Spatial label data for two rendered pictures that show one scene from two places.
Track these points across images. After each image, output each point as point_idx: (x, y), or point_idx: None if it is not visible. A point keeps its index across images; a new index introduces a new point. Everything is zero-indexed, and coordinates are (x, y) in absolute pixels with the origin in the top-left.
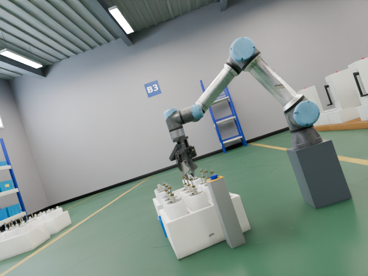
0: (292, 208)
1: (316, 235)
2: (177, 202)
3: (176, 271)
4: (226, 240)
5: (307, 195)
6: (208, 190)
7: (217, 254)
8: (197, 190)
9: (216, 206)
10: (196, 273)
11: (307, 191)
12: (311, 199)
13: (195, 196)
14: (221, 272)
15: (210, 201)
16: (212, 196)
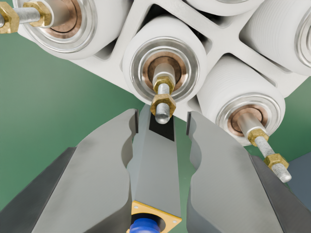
0: (297, 134)
1: (187, 187)
2: (59, 56)
3: (48, 59)
4: (146, 105)
5: (309, 170)
6: (213, 101)
7: (119, 97)
8: (195, 61)
9: (133, 154)
10: (65, 102)
11: (305, 183)
12: (291, 174)
13: (136, 96)
14: (84, 135)
15: (208, 68)
16: (130, 173)
